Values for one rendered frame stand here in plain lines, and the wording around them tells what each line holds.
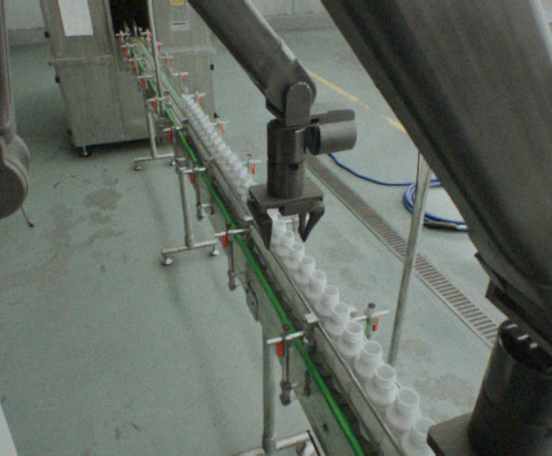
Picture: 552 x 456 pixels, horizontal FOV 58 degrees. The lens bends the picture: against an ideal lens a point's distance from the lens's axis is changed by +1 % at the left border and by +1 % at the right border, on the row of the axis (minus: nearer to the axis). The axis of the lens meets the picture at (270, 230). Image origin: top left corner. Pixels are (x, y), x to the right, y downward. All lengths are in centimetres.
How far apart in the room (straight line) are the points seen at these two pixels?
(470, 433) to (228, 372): 208
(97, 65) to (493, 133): 447
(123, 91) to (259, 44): 408
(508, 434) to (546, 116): 24
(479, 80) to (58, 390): 248
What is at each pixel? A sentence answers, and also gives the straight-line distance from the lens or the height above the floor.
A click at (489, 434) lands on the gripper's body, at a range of 41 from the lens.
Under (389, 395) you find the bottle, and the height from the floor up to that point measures 113.
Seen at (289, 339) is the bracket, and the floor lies 109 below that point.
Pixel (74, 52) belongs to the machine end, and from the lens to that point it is 459.
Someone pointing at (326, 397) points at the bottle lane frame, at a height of 99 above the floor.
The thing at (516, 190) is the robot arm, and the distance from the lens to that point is 23.
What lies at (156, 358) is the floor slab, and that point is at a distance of 258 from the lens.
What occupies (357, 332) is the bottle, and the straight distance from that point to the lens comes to 98.
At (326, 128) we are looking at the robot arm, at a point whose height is 159.
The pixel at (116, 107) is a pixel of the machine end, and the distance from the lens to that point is 472.
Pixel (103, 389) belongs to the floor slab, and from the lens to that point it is 252.
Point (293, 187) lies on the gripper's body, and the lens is 71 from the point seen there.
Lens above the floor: 183
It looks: 32 degrees down
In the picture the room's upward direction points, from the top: straight up
